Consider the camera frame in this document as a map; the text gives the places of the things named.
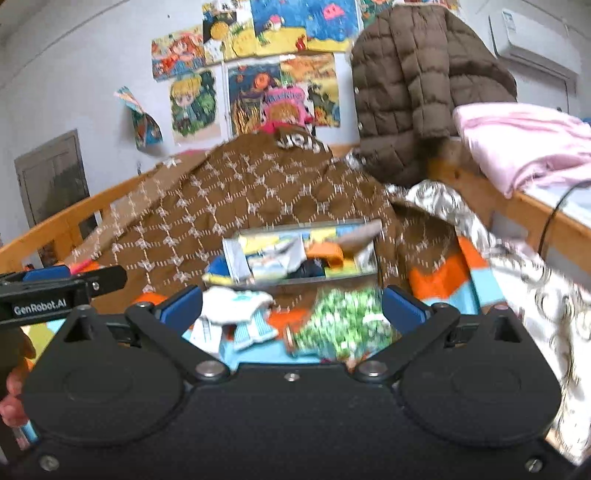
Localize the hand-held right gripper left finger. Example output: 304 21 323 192
60 285 230 383

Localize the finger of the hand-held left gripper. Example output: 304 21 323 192
70 265 128 295
0 266 73 284

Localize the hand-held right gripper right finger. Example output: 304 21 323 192
355 285 529 385

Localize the white cloth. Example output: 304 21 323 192
355 244 378 271

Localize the grey metal box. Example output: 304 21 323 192
222 220 385 283

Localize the orange ribbed knit band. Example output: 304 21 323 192
306 241 345 269

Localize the light grey cloth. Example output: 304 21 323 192
276 241 306 278

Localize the person's left hand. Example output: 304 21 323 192
0 328 37 430

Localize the white fluffy towel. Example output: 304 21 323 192
200 286 275 326

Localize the green patterned bag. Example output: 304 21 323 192
287 285 394 364

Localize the white blue striped sock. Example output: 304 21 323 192
191 307 279 366

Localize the brown felt pad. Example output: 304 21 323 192
336 221 383 248

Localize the cartoon printed cloth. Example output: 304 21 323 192
202 234 289 284

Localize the silver patterned sheet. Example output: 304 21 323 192
346 154 591 464

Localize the brown printed blanket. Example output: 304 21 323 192
0 131 509 462

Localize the colourful hanging bag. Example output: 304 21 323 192
114 85 164 150

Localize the pink cloth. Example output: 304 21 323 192
451 102 591 200

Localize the brown puffer jacket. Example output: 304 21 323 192
349 4 519 186

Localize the white air conditioner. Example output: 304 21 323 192
488 0 583 78

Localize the grey wall panel door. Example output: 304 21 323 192
14 130 94 241

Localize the wooden bed frame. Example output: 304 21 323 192
0 138 591 278

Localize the black cable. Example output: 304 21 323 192
537 180 591 260

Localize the group of cartoon wall posters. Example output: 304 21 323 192
151 0 462 145

